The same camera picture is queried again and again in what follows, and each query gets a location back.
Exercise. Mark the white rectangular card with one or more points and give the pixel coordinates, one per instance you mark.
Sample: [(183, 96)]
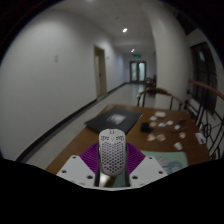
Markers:
[(160, 114)]

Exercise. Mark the wooden hallway furniture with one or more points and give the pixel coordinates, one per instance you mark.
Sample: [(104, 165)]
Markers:
[(150, 81)]

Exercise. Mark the white flat rectangular device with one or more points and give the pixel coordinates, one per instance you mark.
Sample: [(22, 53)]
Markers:
[(200, 138)]

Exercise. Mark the green exit sign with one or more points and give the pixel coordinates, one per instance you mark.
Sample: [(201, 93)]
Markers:
[(136, 55)]

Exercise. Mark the small black charger block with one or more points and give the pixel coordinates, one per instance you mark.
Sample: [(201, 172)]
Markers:
[(145, 127)]

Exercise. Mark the black closed laptop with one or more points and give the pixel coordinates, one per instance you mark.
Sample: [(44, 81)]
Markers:
[(113, 120)]

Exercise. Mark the black railing with wooden handrail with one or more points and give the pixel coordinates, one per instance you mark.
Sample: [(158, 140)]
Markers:
[(208, 116)]

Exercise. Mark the wooden armchair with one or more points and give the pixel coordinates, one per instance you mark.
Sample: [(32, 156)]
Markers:
[(158, 91)]

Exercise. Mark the white perforated computer mouse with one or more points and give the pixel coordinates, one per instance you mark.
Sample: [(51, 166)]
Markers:
[(112, 153)]

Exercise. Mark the side door in wall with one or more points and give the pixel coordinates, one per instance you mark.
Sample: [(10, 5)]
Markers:
[(100, 71)]

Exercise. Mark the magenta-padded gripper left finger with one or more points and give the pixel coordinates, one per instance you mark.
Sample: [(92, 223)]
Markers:
[(75, 168)]

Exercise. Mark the glazed double door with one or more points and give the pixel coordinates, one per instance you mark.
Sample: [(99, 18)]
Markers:
[(137, 71)]

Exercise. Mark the dark window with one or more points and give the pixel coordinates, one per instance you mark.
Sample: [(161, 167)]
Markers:
[(202, 73)]

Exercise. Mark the round ceiling light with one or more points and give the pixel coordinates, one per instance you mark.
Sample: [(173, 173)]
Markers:
[(132, 50), (124, 30)]

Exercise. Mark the small sticker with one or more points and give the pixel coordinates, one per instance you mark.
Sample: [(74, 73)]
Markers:
[(178, 145), (153, 118), (161, 137), (151, 137), (170, 122), (177, 127), (182, 135), (161, 124)]

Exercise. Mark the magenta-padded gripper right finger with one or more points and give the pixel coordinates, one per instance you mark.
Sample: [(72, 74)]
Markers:
[(148, 168)]

